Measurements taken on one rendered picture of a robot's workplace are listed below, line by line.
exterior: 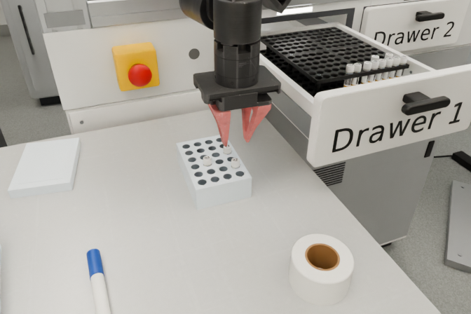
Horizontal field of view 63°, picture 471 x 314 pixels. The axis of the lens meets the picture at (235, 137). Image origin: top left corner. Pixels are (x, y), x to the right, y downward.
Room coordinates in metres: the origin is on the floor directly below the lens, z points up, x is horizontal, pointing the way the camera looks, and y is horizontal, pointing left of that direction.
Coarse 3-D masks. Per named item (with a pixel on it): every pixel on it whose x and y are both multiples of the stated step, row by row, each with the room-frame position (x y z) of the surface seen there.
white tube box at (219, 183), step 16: (176, 144) 0.52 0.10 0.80; (192, 144) 0.52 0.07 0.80; (208, 144) 0.52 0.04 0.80; (192, 160) 0.49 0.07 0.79; (224, 160) 0.48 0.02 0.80; (240, 160) 0.48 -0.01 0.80; (192, 176) 0.44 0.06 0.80; (208, 176) 0.44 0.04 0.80; (224, 176) 0.44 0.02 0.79; (240, 176) 0.45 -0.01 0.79; (192, 192) 0.43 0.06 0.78; (208, 192) 0.41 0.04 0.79; (224, 192) 0.42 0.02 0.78; (240, 192) 0.43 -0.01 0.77
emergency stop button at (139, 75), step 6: (132, 66) 0.62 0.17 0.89; (138, 66) 0.61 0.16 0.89; (144, 66) 0.62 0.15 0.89; (132, 72) 0.61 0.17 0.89; (138, 72) 0.61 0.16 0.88; (144, 72) 0.61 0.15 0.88; (150, 72) 0.62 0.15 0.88; (132, 78) 0.61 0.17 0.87; (138, 78) 0.61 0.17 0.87; (144, 78) 0.61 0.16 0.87; (150, 78) 0.62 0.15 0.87; (132, 84) 0.61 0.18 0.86; (138, 84) 0.61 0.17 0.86; (144, 84) 0.61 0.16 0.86
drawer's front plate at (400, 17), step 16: (432, 0) 0.92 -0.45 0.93; (448, 0) 0.92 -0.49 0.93; (464, 0) 0.94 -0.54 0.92; (368, 16) 0.84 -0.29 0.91; (384, 16) 0.86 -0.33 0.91; (400, 16) 0.87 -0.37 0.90; (448, 16) 0.93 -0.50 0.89; (464, 16) 0.95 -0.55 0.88; (368, 32) 0.84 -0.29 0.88; (416, 32) 0.90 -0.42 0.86; (400, 48) 0.88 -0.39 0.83; (416, 48) 0.90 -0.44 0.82
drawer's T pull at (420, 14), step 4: (416, 12) 0.89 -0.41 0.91; (420, 12) 0.88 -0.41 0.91; (424, 12) 0.88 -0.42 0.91; (428, 12) 0.88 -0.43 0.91; (440, 12) 0.88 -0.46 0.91; (416, 16) 0.86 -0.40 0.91; (420, 16) 0.85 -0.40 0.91; (424, 16) 0.85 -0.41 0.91; (428, 16) 0.86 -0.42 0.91; (432, 16) 0.86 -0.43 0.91; (436, 16) 0.86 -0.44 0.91; (440, 16) 0.87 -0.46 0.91; (416, 20) 0.85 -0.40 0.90; (420, 20) 0.85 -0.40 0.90; (424, 20) 0.85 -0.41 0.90; (428, 20) 0.86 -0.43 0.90
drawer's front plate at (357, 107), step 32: (320, 96) 0.44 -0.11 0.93; (352, 96) 0.45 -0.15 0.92; (384, 96) 0.47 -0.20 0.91; (448, 96) 0.51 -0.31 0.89; (320, 128) 0.43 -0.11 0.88; (352, 128) 0.45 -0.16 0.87; (384, 128) 0.47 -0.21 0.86; (416, 128) 0.49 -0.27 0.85; (448, 128) 0.52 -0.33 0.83; (320, 160) 0.43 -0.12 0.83
